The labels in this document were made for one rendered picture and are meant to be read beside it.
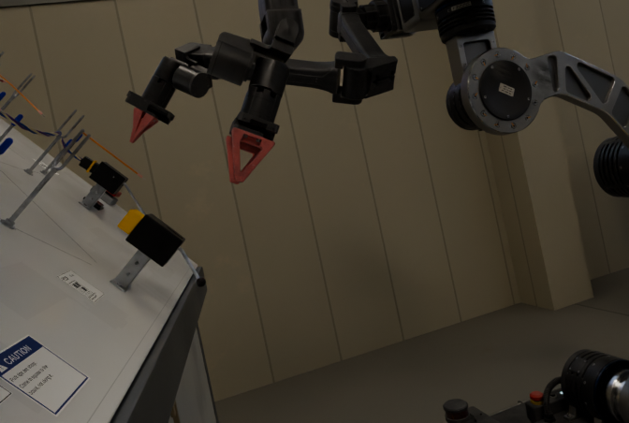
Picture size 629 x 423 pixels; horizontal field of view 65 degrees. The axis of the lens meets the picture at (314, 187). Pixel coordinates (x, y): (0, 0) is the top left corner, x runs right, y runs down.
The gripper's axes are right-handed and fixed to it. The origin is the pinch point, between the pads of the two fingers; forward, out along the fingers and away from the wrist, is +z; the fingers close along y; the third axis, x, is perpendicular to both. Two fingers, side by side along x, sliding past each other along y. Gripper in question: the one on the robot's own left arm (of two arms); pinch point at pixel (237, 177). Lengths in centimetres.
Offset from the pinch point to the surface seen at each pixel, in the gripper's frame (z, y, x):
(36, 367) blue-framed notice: 22.2, 38.3, -13.7
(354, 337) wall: 45, -192, 112
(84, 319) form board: 21.2, 24.8, -12.8
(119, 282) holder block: 19.4, 7.2, -11.6
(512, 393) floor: 38, -98, 145
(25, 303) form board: 20.0, 29.6, -17.5
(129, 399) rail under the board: 24.6, 34.0, -6.5
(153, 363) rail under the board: 23.8, 25.2, -5.1
